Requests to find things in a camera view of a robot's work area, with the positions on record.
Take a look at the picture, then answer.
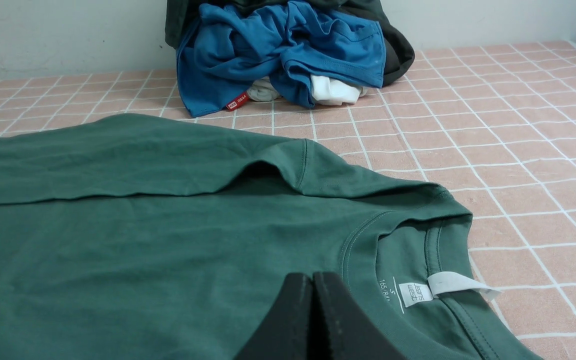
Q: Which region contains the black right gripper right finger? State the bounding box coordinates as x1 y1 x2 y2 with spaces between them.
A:
313 272 405 360

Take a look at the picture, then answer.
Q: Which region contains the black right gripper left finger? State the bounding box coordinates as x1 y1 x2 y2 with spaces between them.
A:
235 273 314 360

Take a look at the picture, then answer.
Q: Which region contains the green long-sleeved shirt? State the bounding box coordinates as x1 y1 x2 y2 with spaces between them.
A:
0 113 538 360

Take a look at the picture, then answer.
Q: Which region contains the blue crumpled shirt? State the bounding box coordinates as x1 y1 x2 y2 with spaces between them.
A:
177 0 386 117

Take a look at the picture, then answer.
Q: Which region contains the white crumpled garment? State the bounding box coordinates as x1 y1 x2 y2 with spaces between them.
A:
246 75 369 106

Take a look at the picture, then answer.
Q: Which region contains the pink checkered tablecloth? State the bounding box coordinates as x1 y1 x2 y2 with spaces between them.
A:
0 40 576 360

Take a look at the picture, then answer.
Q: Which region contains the dark grey crumpled garment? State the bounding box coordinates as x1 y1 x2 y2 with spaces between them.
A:
164 0 415 86

